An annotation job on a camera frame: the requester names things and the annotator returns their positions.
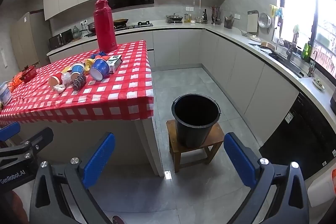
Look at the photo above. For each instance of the yellow cloth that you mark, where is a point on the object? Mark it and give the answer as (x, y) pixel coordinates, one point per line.
(88, 62)

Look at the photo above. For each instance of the steel colander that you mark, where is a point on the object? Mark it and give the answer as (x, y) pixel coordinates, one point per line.
(263, 21)

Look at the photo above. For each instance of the kitchen window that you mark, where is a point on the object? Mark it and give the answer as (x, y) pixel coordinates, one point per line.
(299, 11)

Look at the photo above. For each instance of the sink faucet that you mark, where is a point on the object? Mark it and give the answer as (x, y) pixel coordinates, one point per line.
(290, 49)

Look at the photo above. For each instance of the clear plastic container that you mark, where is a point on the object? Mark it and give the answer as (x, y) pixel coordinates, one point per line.
(5, 95)

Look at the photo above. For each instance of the dish with food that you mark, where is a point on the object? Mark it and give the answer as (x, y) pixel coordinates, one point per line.
(318, 83)

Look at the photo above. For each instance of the white cutting board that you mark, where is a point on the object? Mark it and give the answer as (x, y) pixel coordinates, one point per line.
(252, 22)

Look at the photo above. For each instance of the grey lower cabinets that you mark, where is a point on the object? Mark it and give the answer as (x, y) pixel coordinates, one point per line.
(236, 69)

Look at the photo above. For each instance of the clear crumpled plastic bag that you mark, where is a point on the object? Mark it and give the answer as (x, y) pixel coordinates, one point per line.
(66, 79)

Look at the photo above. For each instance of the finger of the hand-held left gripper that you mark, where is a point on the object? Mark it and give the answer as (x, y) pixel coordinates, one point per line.
(9, 130)
(39, 138)

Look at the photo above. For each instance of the utensil holder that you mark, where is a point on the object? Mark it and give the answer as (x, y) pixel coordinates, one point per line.
(228, 23)

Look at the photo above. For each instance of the small blue paper cup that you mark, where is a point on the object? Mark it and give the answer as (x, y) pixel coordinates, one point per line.
(78, 69)

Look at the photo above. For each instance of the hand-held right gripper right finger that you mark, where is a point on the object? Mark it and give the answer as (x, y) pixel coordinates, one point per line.
(240, 159)

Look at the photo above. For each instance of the white milk carton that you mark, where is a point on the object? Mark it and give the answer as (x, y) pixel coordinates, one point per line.
(114, 62)

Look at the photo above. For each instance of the kitchen sink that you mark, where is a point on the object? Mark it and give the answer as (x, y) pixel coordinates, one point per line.
(288, 64)

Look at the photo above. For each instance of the dark pot with lid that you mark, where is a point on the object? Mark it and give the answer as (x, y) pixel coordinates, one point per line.
(91, 27)

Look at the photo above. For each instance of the beige refrigerator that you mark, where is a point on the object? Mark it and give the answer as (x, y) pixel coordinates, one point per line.
(29, 40)

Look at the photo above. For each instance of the dark wine bottle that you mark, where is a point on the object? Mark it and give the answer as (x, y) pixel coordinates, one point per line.
(205, 16)

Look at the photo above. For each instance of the yellow sponge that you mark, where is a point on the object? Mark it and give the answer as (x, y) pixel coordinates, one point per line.
(67, 69)

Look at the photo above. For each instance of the red thermos flask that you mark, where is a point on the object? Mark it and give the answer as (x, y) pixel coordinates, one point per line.
(105, 29)

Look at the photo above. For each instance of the black plastic bucket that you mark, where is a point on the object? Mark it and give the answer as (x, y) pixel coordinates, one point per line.
(195, 129)

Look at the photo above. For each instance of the green bottle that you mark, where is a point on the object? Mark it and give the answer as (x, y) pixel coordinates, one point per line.
(306, 52)

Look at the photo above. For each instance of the hanging rubber gloves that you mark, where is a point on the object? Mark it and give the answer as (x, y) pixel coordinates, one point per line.
(277, 11)

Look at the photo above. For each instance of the gas stove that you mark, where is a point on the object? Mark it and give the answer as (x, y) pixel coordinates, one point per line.
(141, 24)

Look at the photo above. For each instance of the steel wool scrubber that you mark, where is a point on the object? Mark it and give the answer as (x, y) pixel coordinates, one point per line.
(79, 82)

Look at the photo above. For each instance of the large blue paper cup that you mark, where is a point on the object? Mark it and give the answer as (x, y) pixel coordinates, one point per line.
(99, 69)

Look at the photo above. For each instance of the brown pan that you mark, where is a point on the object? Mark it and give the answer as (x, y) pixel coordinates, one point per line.
(267, 47)

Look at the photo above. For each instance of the wooden stool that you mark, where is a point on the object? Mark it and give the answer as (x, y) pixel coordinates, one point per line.
(215, 140)

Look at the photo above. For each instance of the white plate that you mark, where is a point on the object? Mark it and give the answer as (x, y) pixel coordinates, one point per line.
(254, 38)

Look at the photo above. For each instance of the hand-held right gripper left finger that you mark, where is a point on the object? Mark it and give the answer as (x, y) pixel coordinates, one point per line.
(98, 158)

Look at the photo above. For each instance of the black wok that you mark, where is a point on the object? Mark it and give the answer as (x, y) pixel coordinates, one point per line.
(120, 21)

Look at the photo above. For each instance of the yellow oil bottle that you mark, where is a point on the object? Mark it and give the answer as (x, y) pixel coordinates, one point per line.
(187, 18)

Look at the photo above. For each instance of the black dishwasher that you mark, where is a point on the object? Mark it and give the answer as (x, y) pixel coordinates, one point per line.
(302, 134)

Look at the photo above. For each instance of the green ceramic vase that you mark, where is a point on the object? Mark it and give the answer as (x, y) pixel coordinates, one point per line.
(76, 33)

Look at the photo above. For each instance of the small red pot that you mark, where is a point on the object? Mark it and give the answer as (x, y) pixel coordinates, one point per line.
(27, 74)

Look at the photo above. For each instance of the white crumpled plastic bag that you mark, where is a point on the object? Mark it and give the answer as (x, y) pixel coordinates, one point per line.
(59, 88)

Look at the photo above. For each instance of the orange mesh bag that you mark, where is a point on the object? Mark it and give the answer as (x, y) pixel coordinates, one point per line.
(14, 83)

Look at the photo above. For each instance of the red checkered tablecloth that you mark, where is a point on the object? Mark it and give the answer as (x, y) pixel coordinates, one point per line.
(105, 98)

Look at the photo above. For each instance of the black microwave oven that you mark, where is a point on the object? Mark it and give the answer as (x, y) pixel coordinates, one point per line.
(60, 39)

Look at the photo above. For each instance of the orange paper cup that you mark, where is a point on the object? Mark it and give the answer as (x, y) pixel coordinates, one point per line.
(54, 81)

